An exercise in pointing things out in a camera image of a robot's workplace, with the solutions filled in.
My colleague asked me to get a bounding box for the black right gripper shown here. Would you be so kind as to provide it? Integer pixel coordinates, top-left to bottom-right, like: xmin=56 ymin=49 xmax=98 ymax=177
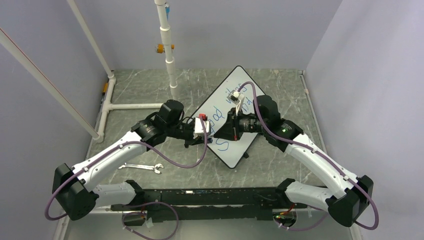
xmin=214 ymin=107 xmax=268 ymax=141

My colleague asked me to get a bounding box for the white whiteboard black frame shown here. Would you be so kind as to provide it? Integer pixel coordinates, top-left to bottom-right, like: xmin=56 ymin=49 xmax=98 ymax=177
xmin=191 ymin=65 xmax=265 ymax=169

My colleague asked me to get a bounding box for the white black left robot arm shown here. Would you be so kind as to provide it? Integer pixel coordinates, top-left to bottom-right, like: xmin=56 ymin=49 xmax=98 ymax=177
xmin=44 ymin=99 xmax=211 ymax=221

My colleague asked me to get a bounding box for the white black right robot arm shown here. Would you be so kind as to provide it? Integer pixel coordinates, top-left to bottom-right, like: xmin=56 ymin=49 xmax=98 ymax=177
xmin=213 ymin=93 xmax=374 ymax=227

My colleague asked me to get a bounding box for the silver wrench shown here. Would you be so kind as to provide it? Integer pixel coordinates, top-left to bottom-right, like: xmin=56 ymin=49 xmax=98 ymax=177
xmin=118 ymin=163 xmax=164 ymax=174

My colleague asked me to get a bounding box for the yellow pipe clamp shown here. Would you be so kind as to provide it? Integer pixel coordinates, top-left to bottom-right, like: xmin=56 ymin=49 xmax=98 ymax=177
xmin=154 ymin=43 xmax=165 ymax=54

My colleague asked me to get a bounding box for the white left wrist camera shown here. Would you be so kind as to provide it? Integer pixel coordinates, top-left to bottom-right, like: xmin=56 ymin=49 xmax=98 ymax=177
xmin=193 ymin=113 xmax=211 ymax=138

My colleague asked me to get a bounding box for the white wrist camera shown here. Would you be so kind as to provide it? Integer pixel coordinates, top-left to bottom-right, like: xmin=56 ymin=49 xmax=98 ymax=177
xmin=193 ymin=113 xmax=211 ymax=138
xmin=229 ymin=90 xmax=245 ymax=116

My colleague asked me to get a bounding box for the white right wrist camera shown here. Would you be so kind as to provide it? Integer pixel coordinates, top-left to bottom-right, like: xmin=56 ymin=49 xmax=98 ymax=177
xmin=229 ymin=90 xmax=245 ymax=116

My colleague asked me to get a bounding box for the white PVC pipe frame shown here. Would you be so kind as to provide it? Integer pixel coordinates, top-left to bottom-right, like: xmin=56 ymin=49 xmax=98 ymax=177
xmin=0 ymin=0 xmax=178 ymax=143

